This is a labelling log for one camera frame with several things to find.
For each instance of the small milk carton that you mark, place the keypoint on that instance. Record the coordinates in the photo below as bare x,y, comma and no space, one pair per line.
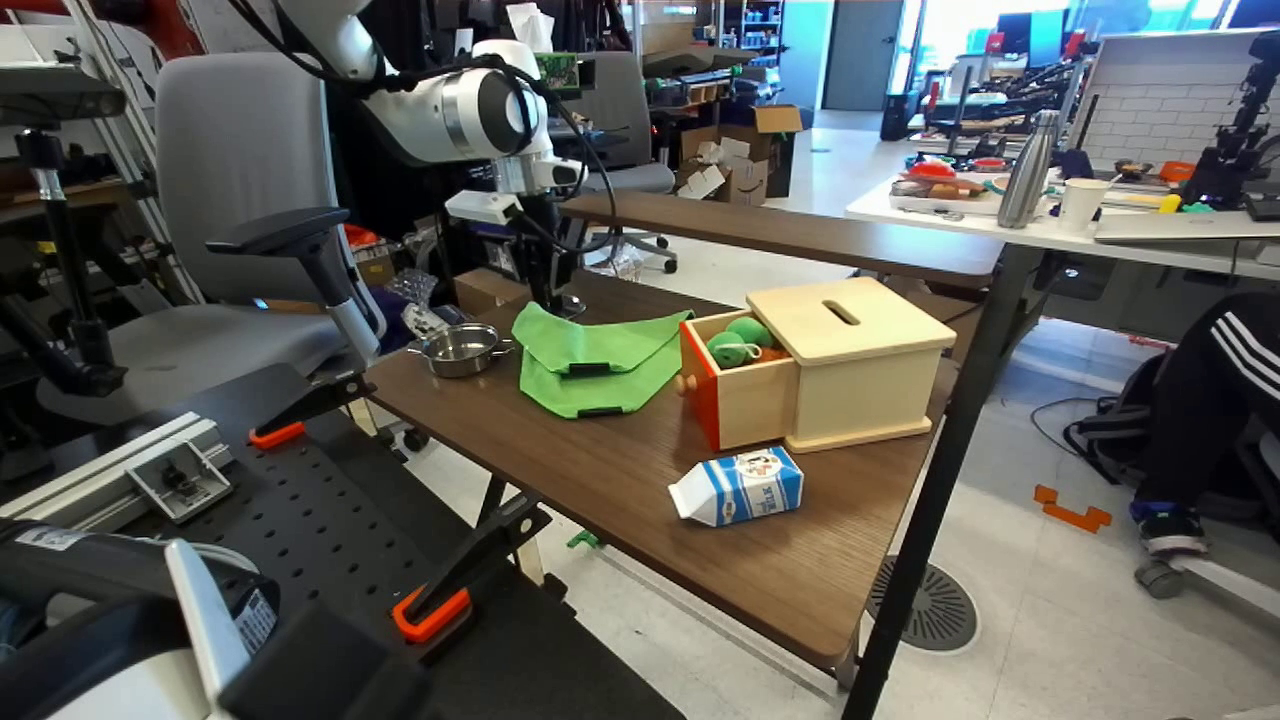
739,490

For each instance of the small silver pot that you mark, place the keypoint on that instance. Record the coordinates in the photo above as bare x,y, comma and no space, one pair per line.
456,351

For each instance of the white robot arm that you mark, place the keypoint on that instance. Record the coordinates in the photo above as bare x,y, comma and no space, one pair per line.
486,106

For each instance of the green ball in drawer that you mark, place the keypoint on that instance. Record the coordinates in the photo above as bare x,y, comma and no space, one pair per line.
741,340

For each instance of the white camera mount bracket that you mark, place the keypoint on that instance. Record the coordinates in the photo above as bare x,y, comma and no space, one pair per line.
481,205

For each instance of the white desk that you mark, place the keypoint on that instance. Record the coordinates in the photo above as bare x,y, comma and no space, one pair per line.
1119,222

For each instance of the dark wooden shelf board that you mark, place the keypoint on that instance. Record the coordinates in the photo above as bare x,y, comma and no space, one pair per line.
941,254

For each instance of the grey office chair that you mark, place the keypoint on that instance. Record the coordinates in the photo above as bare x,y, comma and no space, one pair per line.
247,181

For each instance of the silver water bottle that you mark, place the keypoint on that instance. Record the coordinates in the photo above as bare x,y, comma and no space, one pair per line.
1024,181

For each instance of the white cup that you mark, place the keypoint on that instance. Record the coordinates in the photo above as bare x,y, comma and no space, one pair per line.
1080,200

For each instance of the black orange clamp near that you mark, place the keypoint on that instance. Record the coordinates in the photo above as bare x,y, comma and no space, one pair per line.
439,605

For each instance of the black orange clamp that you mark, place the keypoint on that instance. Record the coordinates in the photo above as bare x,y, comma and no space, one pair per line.
439,605
315,401

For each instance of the black orange clamp far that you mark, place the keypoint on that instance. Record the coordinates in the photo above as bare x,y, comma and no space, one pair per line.
315,401

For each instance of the aluminium rail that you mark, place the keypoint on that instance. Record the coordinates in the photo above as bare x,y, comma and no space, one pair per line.
173,471

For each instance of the wooden box with red drawer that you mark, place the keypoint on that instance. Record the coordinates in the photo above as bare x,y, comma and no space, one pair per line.
851,361

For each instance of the green cloth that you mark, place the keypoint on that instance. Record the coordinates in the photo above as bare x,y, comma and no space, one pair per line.
595,369

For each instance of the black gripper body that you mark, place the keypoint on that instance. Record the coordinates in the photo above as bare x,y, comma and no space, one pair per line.
545,254

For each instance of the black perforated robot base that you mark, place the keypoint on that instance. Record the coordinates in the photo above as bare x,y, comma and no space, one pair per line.
336,533

